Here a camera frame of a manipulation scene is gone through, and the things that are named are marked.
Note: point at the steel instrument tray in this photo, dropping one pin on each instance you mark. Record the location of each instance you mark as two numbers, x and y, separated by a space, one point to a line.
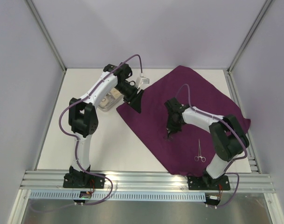
113 102

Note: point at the right aluminium side rail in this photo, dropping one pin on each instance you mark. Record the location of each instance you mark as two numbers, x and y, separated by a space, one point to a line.
253 160

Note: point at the right aluminium frame post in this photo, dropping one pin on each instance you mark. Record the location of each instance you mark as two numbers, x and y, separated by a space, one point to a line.
254 27

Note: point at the aluminium frame post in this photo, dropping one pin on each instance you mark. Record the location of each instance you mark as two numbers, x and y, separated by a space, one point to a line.
254 27
39 21

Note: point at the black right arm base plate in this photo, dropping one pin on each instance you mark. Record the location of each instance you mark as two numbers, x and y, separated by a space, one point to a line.
206 182

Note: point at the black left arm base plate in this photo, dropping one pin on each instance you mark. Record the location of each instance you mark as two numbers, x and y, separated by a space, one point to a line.
77 180

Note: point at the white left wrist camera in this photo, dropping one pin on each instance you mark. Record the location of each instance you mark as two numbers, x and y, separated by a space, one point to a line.
141 80

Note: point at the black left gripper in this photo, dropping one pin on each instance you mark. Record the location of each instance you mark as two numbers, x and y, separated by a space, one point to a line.
135 100

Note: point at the clear packet beige gauze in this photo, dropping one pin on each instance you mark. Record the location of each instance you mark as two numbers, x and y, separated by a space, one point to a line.
115 93
105 101

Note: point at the left aluminium frame post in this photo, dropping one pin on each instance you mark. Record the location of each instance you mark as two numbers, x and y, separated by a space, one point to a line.
39 21

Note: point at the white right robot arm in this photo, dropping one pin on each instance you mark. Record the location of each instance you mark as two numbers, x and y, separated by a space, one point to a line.
229 140

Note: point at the purple cloth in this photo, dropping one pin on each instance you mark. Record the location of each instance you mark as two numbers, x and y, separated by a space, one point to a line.
189 87

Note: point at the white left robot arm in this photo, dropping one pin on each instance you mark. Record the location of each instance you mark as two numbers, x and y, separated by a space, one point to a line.
83 116

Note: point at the aluminium front frame rail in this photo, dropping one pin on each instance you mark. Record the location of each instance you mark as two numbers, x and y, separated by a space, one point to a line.
143 181

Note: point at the black handled scissors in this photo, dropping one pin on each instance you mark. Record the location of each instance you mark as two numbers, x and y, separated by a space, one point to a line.
168 137

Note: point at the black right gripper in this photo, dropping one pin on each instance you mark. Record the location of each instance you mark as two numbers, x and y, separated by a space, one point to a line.
170 129

